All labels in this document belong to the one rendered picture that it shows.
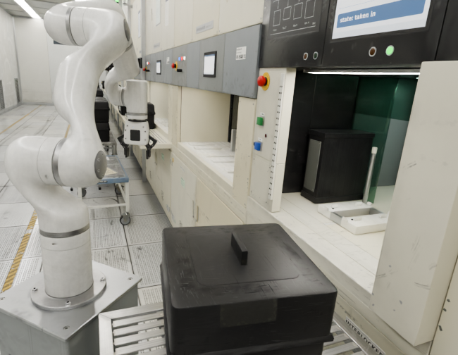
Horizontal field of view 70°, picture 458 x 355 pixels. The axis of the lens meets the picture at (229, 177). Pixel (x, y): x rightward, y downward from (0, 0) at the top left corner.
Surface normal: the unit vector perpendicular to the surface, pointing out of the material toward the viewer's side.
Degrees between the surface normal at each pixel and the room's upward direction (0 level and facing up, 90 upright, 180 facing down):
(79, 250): 90
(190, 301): 0
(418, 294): 90
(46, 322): 0
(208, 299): 0
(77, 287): 90
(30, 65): 90
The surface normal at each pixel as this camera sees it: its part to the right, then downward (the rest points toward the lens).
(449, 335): -0.93, 0.05
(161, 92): 0.37, 0.29
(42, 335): -0.39, 0.23
